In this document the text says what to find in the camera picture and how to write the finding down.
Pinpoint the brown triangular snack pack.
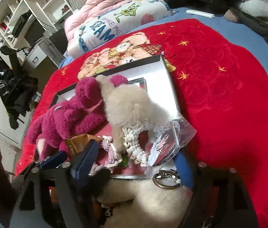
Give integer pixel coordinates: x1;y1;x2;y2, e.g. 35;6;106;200
65;133;101;157

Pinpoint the lilac crochet scrunchie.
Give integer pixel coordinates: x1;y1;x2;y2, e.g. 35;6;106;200
89;135;123;176

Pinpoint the magenta plush bear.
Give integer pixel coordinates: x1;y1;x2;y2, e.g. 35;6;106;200
25;74;130;161

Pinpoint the cream plush dog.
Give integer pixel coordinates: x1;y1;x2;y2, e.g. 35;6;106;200
96;169;192;227

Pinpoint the black shallow box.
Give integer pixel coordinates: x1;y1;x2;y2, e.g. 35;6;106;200
50;55;180;179

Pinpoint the clear bag with badge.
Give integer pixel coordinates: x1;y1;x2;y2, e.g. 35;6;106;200
146;116;196;167

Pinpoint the black office chair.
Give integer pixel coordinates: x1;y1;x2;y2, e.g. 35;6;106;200
0;46;38;130

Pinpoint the white scrunchie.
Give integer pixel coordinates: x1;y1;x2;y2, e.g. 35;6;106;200
122;122;163;167

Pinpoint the beige fluffy hair claw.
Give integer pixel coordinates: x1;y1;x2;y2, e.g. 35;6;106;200
96;75;169;153

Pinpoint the red embroidered blanket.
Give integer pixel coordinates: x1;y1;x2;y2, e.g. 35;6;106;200
14;18;268;228

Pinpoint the cartoon print pillow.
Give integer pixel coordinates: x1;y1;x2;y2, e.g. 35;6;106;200
67;0;176;59

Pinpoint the black computer monitor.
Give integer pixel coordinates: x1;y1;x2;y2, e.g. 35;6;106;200
24;20;45;45

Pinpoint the white desk with shelves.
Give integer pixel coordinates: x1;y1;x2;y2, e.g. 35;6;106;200
0;0;73;69

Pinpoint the white remote control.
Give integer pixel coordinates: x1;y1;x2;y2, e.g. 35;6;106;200
186;9;215;19

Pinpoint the metal key ring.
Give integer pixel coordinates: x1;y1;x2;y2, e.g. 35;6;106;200
151;169;184;191

